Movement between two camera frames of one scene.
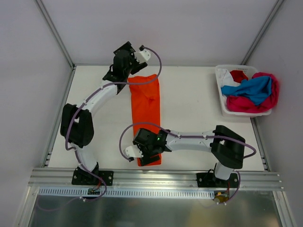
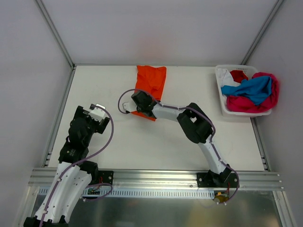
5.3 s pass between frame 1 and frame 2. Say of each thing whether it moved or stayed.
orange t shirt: moved
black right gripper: moved
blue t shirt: stayed
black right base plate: stayed
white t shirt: stayed
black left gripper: moved
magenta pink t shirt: stayed
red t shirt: stayed
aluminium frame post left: stayed
